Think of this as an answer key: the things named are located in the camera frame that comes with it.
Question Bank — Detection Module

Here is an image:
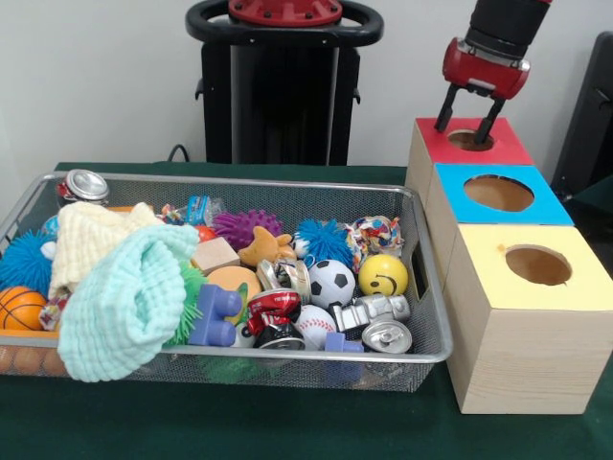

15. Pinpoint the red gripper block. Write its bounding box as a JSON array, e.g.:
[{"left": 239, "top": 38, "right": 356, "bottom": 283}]
[{"left": 435, "top": 36, "right": 531, "bottom": 146}]

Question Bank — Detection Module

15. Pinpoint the mint green knitted cloth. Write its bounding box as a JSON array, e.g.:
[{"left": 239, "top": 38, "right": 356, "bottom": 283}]
[{"left": 57, "top": 223, "right": 200, "bottom": 383}]

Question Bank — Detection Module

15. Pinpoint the cream knitted cloth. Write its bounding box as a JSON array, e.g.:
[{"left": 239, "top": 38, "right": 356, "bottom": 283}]
[{"left": 48, "top": 201, "right": 164, "bottom": 298}]

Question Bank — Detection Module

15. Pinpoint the shallow clear mesh bin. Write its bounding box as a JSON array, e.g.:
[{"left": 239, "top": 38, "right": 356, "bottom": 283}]
[{"left": 0, "top": 172, "right": 454, "bottom": 392}]

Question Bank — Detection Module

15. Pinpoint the wooden box with three holes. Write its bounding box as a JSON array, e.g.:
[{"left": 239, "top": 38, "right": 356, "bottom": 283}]
[{"left": 405, "top": 117, "right": 613, "bottom": 415}]

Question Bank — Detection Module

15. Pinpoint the yellow smiley ball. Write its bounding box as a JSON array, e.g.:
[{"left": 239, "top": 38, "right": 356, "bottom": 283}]
[{"left": 358, "top": 252, "right": 410, "bottom": 297}]

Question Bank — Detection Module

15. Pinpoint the small blue spiky ball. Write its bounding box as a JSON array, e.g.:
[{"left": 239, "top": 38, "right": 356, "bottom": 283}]
[{"left": 294, "top": 218, "right": 355, "bottom": 269}]

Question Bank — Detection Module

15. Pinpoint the small soccer ball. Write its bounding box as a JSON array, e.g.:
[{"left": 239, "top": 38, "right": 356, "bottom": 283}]
[{"left": 307, "top": 259, "right": 356, "bottom": 309}]

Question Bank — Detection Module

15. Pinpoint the crumpled silver can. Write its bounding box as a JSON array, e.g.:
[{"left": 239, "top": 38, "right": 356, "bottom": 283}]
[{"left": 332, "top": 293, "right": 412, "bottom": 334}]

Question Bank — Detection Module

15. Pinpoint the brown plush teddy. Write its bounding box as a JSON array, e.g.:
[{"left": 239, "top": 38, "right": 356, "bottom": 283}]
[{"left": 238, "top": 226, "right": 296, "bottom": 267}]

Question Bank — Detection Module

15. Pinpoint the open silver can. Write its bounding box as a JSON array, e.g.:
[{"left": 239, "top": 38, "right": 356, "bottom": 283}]
[{"left": 256, "top": 259, "right": 312, "bottom": 303}]

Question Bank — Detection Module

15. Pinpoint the white toy baseball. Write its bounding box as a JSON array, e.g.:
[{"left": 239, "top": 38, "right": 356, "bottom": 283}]
[{"left": 295, "top": 306, "right": 338, "bottom": 350}]

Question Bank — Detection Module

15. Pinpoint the red crushed can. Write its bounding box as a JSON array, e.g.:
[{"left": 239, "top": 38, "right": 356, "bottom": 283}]
[{"left": 245, "top": 288, "right": 306, "bottom": 338}]

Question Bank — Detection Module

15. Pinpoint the dark green table cloth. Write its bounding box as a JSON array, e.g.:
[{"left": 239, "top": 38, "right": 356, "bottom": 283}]
[{"left": 0, "top": 161, "right": 613, "bottom": 460}]

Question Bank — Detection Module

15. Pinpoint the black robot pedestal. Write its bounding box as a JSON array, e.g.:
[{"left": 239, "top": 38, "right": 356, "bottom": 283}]
[{"left": 185, "top": 0, "right": 384, "bottom": 166}]

